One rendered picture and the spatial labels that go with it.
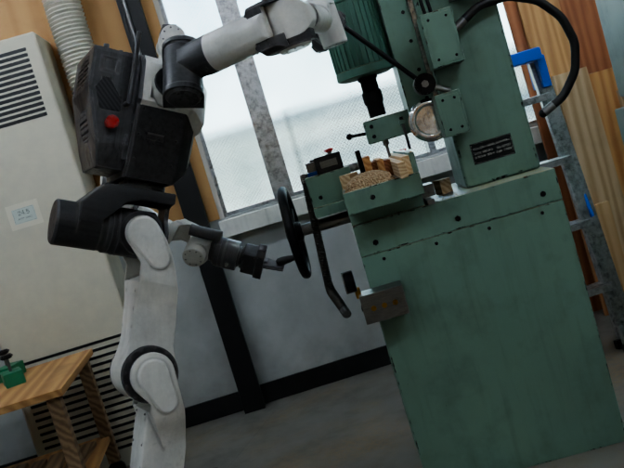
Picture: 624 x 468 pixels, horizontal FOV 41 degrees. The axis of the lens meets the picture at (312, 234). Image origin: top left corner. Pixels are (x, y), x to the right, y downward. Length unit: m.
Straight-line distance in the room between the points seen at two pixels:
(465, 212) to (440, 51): 0.44
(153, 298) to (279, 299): 1.71
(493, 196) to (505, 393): 0.56
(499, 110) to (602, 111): 1.36
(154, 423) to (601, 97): 2.42
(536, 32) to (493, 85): 1.40
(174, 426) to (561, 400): 1.08
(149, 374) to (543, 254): 1.11
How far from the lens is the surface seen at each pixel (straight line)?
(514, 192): 2.36
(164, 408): 2.11
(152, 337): 2.13
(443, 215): 2.33
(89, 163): 2.15
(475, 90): 2.45
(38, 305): 3.58
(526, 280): 2.39
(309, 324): 3.81
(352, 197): 2.21
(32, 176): 3.54
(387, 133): 2.49
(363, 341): 3.85
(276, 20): 1.90
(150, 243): 2.09
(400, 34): 2.48
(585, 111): 3.72
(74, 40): 3.66
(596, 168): 3.72
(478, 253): 2.36
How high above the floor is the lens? 1.03
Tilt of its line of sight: 5 degrees down
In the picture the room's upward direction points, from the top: 17 degrees counter-clockwise
